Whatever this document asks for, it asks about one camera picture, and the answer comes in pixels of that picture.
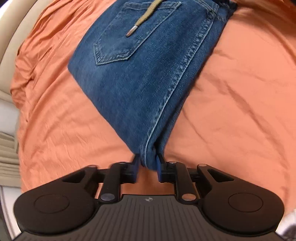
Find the beige pleated curtain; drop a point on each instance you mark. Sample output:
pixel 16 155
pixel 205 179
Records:
pixel 10 164

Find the orange duvet cover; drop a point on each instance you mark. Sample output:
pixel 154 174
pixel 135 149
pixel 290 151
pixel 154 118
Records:
pixel 239 117

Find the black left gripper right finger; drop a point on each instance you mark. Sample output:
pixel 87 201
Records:
pixel 189 183

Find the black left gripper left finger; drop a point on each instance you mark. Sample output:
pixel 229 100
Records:
pixel 106 182

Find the beige upholstered headboard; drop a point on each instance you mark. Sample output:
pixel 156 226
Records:
pixel 16 23

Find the blue denim jeans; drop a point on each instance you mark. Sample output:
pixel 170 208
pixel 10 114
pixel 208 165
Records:
pixel 139 76

